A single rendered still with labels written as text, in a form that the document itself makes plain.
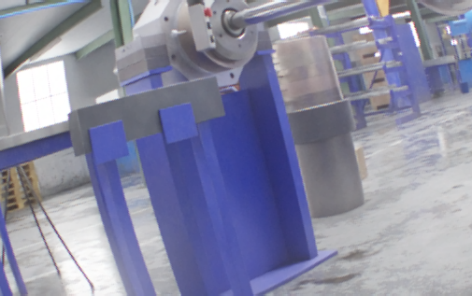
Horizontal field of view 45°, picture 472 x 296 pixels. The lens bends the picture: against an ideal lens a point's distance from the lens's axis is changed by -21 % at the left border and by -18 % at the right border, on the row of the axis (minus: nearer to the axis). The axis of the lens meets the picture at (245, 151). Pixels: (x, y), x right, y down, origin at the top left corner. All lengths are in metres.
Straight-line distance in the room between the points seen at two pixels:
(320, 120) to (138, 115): 2.04
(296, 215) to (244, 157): 0.34
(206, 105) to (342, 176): 1.90
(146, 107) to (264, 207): 1.05
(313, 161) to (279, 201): 1.05
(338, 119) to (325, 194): 0.45
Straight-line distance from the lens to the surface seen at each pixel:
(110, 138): 1.99
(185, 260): 2.57
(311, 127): 3.98
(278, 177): 3.00
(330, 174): 4.03
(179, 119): 2.17
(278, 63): 4.08
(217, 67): 2.61
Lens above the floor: 0.74
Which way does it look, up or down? 3 degrees down
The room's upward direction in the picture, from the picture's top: 14 degrees counter-clockwise
